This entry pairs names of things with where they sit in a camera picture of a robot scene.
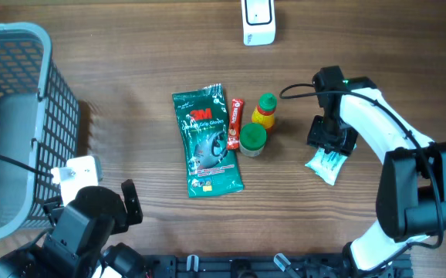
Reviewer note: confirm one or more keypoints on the grey plastic basket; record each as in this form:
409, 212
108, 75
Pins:
39, 125

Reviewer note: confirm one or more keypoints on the yellow bottle green cap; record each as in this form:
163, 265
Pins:
264, 112

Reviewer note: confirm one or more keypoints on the white barcode scanner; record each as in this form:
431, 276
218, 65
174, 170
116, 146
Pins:
258, 19

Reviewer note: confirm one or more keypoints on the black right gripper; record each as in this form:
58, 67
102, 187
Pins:
345, 145

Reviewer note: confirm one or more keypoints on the green 3M gloves packet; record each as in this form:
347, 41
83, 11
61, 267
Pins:
202, 119

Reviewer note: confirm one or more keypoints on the light blue tissue pack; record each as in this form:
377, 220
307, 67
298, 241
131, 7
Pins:
327, 165

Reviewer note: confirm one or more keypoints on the red coffee stick sachet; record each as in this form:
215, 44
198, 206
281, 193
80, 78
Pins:
234, 127

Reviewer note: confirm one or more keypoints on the green lid jar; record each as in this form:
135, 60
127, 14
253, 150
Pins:
252, 140

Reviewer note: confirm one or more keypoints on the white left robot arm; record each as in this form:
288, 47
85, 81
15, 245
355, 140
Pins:
72, 247

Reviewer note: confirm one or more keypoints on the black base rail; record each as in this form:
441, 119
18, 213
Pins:
311, 265

